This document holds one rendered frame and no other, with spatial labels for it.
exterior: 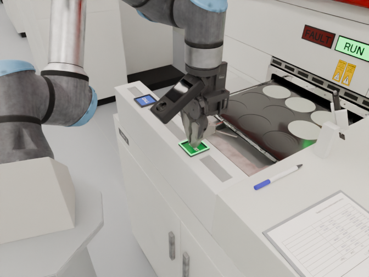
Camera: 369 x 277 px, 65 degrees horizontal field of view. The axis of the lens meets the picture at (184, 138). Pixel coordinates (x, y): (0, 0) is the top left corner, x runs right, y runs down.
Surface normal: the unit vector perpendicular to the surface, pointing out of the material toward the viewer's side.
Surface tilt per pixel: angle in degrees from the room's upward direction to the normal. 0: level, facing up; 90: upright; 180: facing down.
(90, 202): 0
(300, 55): 90
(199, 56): 90
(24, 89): 59
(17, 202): 90
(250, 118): 0
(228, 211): 90
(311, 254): 0
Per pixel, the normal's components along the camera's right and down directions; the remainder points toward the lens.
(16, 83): 0.71, -0.25
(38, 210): 0.28, 0.58
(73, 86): 0.65, 0.04
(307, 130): 0.01, -0.79
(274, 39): -0.84, 0.32
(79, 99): 0.85, 0.04
